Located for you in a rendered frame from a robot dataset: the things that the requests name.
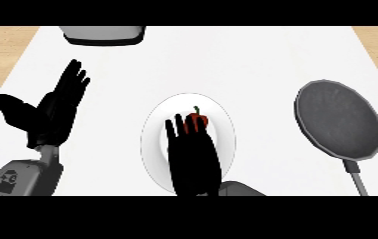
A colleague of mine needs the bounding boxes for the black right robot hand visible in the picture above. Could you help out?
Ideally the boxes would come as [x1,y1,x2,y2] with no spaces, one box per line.
[164,113,223,197]

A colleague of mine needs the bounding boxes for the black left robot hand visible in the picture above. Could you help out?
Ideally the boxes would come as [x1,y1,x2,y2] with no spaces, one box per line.
[0,58,92,150]

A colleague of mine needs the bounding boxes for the white oval plate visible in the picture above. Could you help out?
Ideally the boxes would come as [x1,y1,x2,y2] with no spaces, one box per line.
[139,92,238,195]

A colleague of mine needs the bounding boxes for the red cupcake with green stem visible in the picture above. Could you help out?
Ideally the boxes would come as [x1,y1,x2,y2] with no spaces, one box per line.
[184,105,210,134]

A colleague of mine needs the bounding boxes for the dark grey frying pan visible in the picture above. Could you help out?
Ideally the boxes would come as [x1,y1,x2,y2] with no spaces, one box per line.
[294,79,378,197]

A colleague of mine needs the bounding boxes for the grey and black appliance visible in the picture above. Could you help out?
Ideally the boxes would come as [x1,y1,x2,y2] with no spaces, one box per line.
[58,26,148,47]

